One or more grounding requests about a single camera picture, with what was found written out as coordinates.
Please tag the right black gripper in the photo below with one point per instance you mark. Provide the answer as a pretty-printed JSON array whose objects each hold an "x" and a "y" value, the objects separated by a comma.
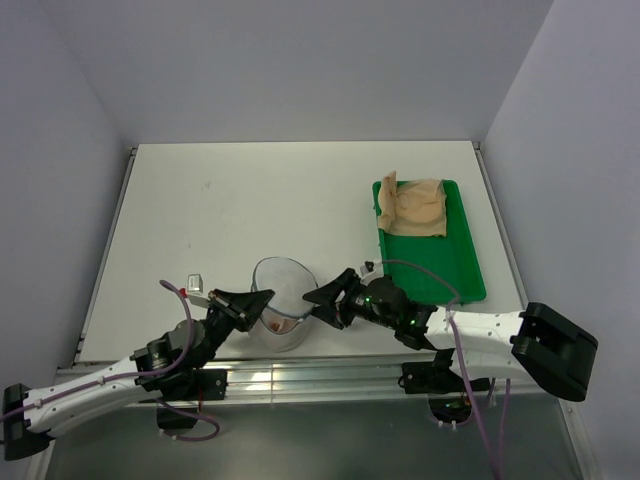
[{"x": 329, "y": 292}]

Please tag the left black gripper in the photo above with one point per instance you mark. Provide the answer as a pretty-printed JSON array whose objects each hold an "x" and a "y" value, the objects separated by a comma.
[{"x": 247, "y": 305}]

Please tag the pink bra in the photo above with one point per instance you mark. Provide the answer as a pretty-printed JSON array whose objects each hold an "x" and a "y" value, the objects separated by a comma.
[{"x": 279, "y": 327}]

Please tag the mesh laundry bag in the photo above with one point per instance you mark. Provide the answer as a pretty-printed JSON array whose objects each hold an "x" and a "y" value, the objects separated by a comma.
[{"x": 290, "y": 280}]

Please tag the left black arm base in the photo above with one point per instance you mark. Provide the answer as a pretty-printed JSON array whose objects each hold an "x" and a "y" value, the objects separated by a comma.
[{"x": 203, "y": 385}]

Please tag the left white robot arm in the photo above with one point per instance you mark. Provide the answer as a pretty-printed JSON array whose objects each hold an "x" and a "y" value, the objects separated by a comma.
[{"x": 164, "y": 370}]

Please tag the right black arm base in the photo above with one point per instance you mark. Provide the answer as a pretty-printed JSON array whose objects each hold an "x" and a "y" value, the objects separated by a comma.
[{"x": 451, "y": 405}]

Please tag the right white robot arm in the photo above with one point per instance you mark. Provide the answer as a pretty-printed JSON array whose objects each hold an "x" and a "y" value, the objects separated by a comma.
[{"x": 536, "y": 344}]

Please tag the beige bra in tray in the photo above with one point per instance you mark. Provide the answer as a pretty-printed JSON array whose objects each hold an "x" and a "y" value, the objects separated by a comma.
[{"x": 412, "y": 209}]

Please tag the green plastic tray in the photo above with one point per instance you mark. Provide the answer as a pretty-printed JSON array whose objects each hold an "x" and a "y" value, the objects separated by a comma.
[{"x": 437, "y": 263}]

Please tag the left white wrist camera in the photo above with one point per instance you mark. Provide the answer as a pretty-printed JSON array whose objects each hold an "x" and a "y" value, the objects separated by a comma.
[{"x": 193, "y": 291}]

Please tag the aluminium frame rail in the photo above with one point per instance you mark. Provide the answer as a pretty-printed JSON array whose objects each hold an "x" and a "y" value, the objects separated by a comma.
[{"x": 325, "y": 418}]

